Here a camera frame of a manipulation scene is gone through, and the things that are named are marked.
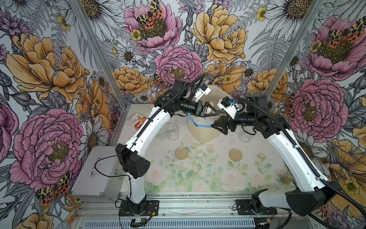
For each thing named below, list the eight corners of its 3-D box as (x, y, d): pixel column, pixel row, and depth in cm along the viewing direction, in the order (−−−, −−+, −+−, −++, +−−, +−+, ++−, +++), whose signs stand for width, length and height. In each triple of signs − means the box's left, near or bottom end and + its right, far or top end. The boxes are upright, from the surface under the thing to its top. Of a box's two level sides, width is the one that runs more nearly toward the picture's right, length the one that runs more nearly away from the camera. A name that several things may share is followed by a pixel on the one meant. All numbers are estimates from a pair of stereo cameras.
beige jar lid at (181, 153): (174, 160, 94) (174, 158, 92) (175, 148, 99) (175, 146, 97) (187, 160, 94) (188, 158, 92) (187, 148, 99) (187, 146, 97)
